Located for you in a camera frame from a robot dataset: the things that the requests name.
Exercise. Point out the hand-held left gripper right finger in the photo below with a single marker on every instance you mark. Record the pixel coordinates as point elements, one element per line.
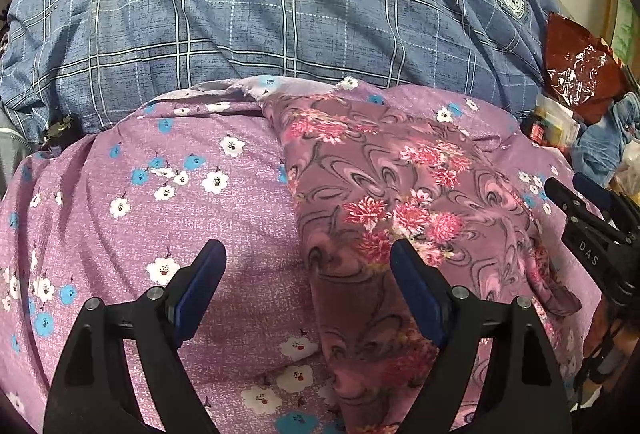
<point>420,294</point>

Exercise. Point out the blue plaid quilt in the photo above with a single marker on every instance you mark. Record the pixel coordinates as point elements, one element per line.
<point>250,24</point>

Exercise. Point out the framed wall picture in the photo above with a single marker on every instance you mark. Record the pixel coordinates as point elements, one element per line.
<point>622,19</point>

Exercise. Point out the small red box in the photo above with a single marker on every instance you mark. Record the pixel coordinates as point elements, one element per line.
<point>537,133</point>

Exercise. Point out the clear plastic packet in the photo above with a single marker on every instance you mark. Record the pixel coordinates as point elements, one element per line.
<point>557,119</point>

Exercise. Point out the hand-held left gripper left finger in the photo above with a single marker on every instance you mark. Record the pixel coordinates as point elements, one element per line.
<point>197,294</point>

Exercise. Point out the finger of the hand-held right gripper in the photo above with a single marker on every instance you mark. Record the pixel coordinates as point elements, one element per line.
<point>570,196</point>
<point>595,189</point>

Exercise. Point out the pink floral garment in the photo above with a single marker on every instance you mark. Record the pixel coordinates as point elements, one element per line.
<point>400,174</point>

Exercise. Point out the red plastic bag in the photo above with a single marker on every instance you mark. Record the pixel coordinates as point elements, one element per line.
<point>575,64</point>

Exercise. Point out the purple floral bedsheet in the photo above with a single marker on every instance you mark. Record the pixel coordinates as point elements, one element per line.
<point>150,214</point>

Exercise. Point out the blue denim cloth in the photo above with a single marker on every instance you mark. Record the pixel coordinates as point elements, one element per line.
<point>600,139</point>

